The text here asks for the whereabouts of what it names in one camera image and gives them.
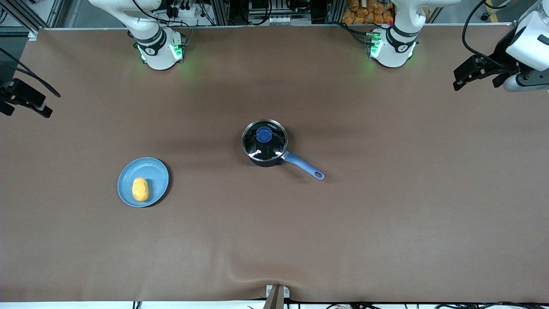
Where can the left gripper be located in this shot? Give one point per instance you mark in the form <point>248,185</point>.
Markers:
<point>500,55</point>

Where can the yellow potato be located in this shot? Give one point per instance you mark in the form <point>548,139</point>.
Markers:
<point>140,189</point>

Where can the glass lid with blue knob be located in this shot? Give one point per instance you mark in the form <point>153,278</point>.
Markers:
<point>264,135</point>

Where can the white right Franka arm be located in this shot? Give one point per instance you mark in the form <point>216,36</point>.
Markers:
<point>156,47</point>

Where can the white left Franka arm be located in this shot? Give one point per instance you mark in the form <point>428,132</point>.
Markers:
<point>396,47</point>

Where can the orange packets pile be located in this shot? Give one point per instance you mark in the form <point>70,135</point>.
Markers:
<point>364,13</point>

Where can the light blue plate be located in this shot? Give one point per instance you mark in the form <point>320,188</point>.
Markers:
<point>156,176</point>

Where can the white power strip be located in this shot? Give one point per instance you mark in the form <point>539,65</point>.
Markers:
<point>272,19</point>

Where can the brown table cover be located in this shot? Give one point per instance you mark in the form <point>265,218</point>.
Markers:
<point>274,236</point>

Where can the aluminium frame post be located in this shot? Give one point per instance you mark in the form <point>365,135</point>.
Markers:
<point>219,12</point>

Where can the metal bracket with post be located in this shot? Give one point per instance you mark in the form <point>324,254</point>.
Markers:
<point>276,296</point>

